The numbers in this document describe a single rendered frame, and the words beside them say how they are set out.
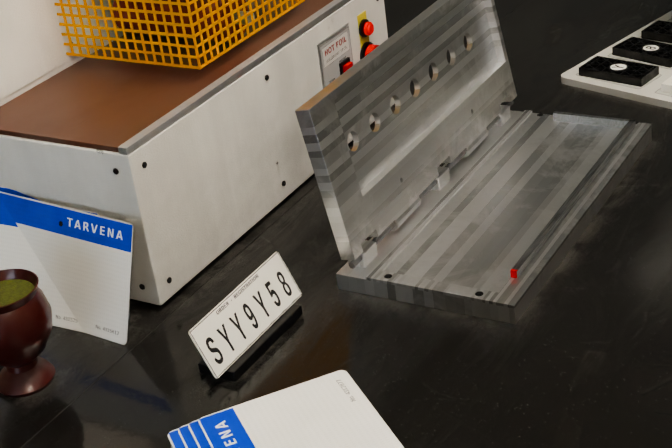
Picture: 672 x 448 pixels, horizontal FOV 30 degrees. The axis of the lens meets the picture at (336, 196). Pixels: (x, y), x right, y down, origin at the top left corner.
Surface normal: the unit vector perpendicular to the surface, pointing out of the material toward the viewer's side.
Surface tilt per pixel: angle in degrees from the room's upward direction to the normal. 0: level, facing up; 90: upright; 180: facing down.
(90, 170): 90
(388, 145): 79
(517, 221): 0
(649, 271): 0
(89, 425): 0
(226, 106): 90
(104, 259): 69
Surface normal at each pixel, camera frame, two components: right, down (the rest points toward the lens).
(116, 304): -0.56, 0.10
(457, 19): 0.82, -0.03
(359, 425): -0.12, -0.88
